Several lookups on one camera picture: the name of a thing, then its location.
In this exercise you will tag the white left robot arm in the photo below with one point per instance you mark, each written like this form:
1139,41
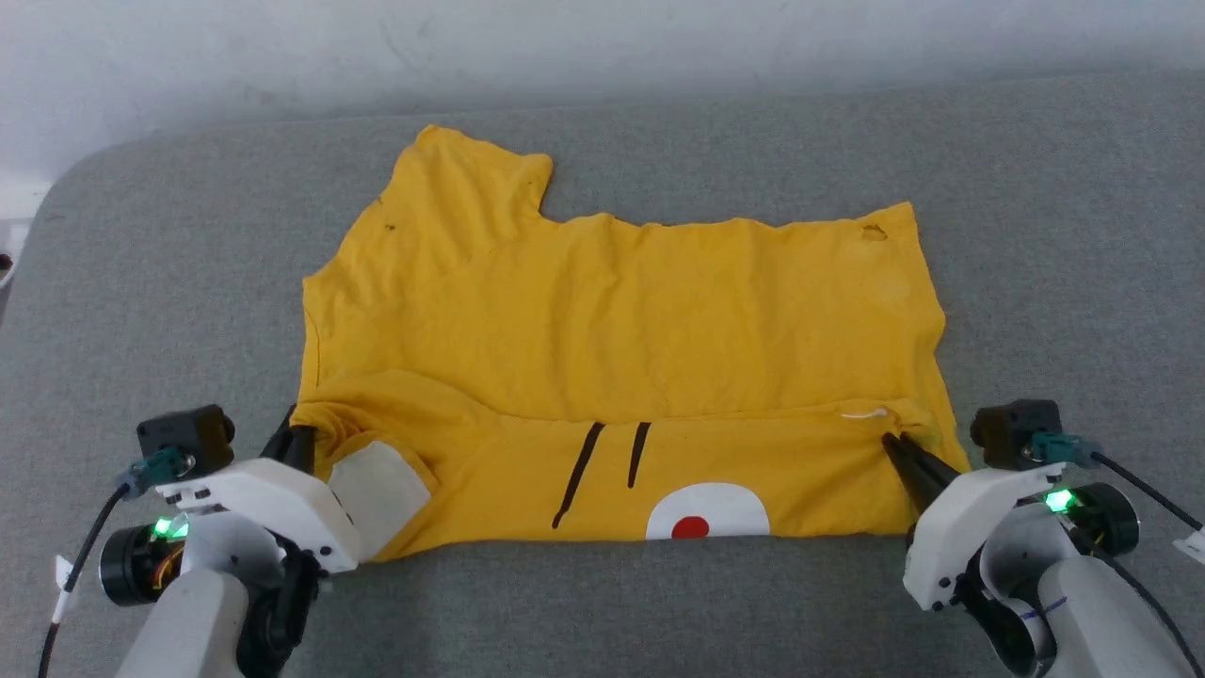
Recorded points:
188,612

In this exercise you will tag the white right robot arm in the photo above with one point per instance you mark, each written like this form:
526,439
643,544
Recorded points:
1101,612

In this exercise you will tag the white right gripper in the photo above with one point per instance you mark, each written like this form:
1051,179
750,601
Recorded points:
960,537

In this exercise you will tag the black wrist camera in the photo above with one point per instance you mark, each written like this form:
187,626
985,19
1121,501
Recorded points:
1012,433
184,438

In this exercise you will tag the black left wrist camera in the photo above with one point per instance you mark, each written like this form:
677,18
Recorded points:
184,438

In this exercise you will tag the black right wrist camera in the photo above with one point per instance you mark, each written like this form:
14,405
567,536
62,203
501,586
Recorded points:
1012,433

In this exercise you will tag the yellow t-shirt with print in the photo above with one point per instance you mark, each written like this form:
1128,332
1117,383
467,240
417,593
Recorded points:
612,339

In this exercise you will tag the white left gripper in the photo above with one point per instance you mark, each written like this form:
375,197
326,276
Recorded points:
282,504

